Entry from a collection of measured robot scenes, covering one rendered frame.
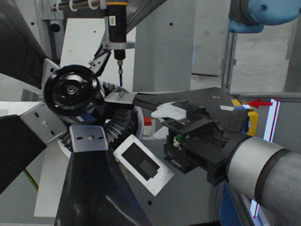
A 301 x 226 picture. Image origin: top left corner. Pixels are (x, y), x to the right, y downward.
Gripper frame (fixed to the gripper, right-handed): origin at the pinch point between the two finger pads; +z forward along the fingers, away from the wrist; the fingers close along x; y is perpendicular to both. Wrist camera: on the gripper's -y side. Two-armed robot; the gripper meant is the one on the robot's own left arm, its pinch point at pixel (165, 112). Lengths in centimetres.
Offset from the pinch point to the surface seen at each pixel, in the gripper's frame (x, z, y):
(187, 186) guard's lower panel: 84, 52, -51
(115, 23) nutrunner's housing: -17.4, 10.2, 3.3
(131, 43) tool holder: -13.5, 8.2, 1.2
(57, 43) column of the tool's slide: -8, 80, -1
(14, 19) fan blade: -19.8, 33.9, 18.3
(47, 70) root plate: -8.1, 25.1, 15.5
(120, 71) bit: -7.7, 11.0, 3.4
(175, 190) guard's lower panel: 86, 56, -45
